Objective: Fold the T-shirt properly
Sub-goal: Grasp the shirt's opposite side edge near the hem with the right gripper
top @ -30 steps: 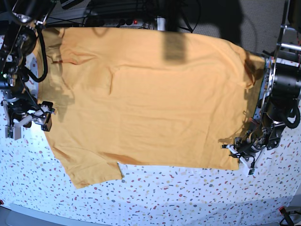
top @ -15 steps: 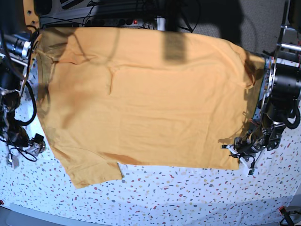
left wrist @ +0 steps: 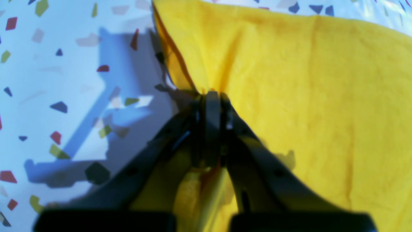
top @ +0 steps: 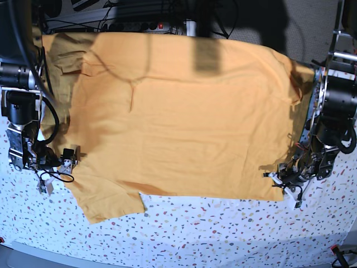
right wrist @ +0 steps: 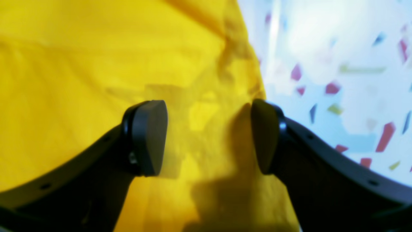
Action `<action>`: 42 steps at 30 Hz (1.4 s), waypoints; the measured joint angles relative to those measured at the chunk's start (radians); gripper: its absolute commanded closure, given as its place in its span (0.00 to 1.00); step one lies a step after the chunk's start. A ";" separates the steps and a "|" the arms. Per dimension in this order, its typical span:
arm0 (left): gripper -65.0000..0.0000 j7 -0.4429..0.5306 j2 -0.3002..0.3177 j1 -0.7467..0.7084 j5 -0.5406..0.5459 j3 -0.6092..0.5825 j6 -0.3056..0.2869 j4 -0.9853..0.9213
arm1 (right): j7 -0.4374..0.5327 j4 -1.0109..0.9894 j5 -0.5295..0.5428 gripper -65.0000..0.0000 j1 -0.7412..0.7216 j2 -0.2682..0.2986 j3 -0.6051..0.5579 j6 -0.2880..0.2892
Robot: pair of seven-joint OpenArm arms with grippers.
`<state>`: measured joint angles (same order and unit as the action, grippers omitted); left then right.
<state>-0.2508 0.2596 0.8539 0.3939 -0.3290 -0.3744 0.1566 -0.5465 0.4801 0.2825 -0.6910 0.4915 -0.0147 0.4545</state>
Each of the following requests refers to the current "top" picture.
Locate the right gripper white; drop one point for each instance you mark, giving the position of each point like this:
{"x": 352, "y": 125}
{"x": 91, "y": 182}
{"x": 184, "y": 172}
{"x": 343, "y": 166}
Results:
{"x": 53, "y": 167}

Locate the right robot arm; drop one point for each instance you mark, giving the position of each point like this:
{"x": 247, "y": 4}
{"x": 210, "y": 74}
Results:
{"x": 27, "y": 100}

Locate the black power strip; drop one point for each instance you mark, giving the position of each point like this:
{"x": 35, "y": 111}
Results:
{"x": 136, "y": 27}

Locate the aluminium frame post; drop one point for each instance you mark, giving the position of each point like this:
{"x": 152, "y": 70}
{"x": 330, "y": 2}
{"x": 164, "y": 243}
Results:
{"x": 191, "y": 28}

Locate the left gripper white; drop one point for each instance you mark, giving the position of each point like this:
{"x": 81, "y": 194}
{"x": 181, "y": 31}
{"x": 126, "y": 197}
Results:
{"x": 291, "y": 181}

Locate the terrazzo pattern tablecloth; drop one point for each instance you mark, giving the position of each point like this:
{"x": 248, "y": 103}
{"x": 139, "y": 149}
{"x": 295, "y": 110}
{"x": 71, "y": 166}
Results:
{"x": 180, "y": 230}

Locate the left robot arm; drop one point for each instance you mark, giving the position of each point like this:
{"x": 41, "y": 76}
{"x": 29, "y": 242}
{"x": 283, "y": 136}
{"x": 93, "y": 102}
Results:
{"x": 329, "y": 128}

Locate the red-handled clamp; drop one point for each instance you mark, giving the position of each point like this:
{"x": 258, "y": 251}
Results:
{"x": 340, "y": 260}

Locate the yellow T-shirt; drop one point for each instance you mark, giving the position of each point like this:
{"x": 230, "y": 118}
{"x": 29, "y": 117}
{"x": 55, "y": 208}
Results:
{"x": 173, "y": 115}

